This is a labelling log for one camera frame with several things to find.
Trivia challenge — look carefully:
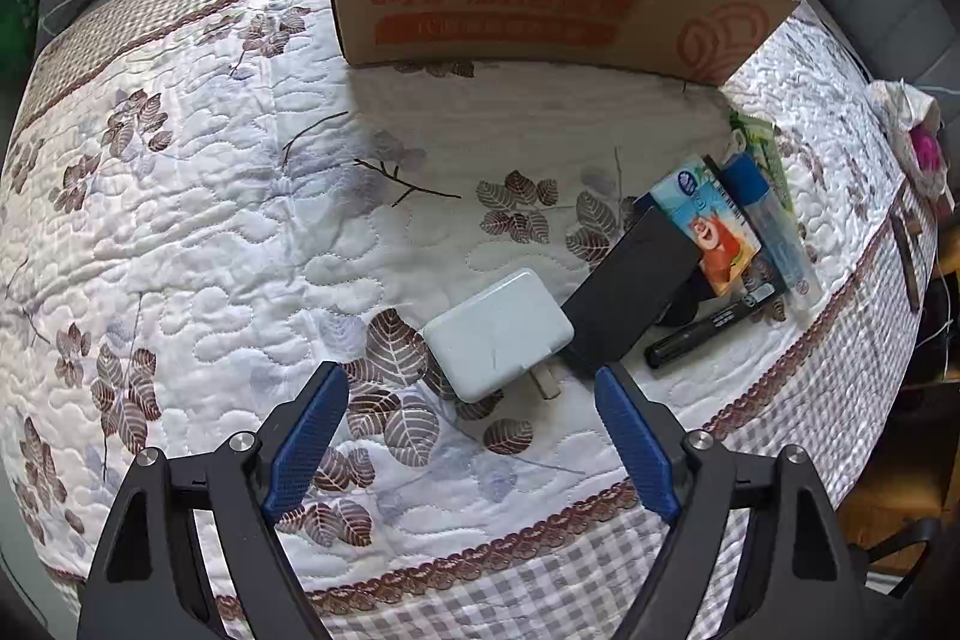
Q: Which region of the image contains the cartoon bear tissue packet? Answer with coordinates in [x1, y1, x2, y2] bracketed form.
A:
[649, 154, 762, 298]

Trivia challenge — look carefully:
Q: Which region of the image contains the pink and white cloth bundle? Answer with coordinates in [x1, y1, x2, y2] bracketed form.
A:
[870, 77, 950, 199]

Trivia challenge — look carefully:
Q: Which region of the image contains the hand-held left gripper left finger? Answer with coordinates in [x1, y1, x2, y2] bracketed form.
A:
[75, 361, 350, 640]

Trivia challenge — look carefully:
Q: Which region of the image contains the black marker pen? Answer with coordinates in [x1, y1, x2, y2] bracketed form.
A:
[645, 280, 788, 371]

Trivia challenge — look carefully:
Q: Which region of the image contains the white charger adapter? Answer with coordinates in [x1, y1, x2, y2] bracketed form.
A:
[421, 269, 575, 405]

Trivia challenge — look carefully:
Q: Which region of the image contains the leaf-print quilted bedspread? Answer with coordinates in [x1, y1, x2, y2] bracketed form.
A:
[0, 0, 946, 640]

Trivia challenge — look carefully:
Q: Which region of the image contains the blue-capped clear glue tube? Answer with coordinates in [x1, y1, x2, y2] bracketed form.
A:
[720, 151, 820, 296]

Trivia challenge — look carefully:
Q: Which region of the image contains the green packet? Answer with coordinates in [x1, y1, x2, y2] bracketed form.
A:
[727, 111, 796, 214]

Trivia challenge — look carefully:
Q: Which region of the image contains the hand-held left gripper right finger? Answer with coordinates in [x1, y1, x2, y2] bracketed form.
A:
[594, 362, 878, 640]

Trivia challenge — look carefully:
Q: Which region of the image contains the black power bank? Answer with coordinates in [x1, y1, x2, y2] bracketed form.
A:
[561, 209, 702, 378]

